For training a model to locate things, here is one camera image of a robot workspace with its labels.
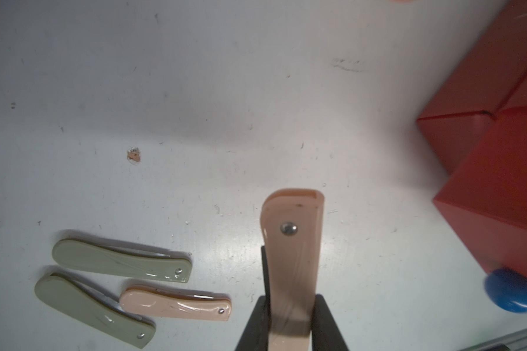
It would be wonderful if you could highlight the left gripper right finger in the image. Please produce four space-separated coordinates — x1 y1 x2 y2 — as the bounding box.
311 294 349 351

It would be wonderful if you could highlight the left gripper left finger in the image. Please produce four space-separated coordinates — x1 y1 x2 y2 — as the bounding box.
235 246 270 351

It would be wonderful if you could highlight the orange fruit knife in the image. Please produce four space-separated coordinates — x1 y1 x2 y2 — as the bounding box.
119 287 232 322
260 189 324 350

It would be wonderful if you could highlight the drawer blue knob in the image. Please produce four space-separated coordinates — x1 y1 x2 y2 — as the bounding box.
432 104 527 320

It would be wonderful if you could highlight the red drawer cabinet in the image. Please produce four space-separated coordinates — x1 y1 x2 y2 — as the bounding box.
416 0 527 176

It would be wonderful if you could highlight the olive green knife middle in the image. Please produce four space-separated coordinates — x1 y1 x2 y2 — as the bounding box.
34 272 156 350

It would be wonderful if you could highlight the olive green knife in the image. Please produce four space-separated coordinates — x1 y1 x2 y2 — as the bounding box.
34 272 156 350
51 238 193 284

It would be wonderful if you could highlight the olive green knife upper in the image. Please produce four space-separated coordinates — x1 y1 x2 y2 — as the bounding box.
51 238 193 284

